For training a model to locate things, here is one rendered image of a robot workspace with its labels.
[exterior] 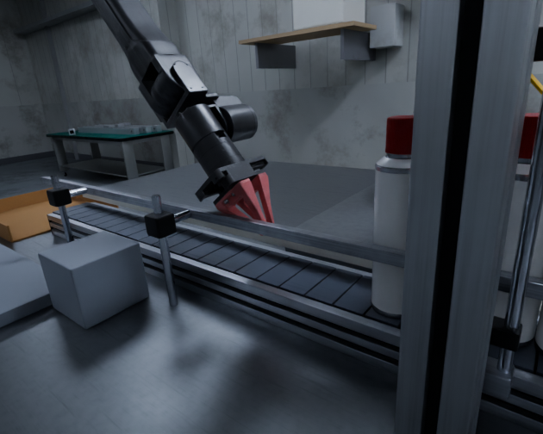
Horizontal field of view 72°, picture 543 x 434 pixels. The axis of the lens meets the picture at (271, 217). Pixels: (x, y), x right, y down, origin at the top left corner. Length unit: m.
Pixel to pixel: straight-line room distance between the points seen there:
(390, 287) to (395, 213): 0.08
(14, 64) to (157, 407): 9.19
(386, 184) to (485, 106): 0.18
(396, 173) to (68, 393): 0.40
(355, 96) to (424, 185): 3.67
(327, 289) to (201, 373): 0.17
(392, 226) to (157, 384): 0.29
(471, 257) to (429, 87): 0.09
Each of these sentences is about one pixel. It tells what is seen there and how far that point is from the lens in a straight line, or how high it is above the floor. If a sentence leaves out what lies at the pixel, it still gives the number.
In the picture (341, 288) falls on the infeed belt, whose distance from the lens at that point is 0.48.
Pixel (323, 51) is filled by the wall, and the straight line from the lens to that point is 4.06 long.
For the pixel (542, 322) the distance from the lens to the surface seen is 0.41.
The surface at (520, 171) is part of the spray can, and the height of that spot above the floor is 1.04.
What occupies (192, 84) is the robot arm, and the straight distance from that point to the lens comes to 0.56.
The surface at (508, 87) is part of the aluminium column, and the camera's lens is 0.20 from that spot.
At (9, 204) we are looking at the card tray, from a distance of 1.30.
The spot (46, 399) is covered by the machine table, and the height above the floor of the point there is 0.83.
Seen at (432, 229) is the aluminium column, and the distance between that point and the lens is 0.22.
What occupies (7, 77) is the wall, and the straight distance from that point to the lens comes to 9.39.
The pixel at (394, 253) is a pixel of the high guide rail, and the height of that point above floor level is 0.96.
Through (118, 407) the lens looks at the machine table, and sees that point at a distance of 0.44.
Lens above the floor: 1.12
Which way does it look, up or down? 19 degrees down
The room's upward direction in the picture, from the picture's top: 4 degrees counter-clockwise
